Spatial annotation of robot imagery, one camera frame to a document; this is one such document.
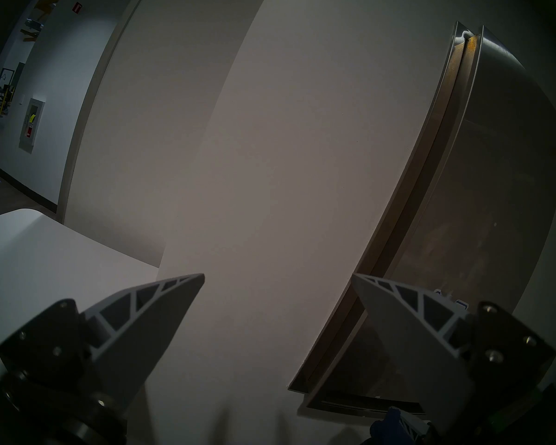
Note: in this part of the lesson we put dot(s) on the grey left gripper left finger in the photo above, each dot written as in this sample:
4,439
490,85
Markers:
134,337

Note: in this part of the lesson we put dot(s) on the yellow framed equipment cart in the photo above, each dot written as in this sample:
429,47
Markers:
2,96

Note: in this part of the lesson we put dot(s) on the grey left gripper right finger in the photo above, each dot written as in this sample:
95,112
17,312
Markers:
412,346

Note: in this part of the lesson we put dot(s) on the white wall cabinet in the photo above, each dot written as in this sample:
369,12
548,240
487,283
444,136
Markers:
31,124

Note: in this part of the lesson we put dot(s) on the small red wall alarm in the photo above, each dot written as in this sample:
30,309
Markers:
77,7

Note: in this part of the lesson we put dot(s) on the white side table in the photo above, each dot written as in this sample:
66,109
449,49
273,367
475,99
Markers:
51,263

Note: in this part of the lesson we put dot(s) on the stainless steel wall dispenser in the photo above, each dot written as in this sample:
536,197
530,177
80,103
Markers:
491,193

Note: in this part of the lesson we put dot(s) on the dark blue cloth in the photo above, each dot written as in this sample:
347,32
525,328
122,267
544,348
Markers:
384,428

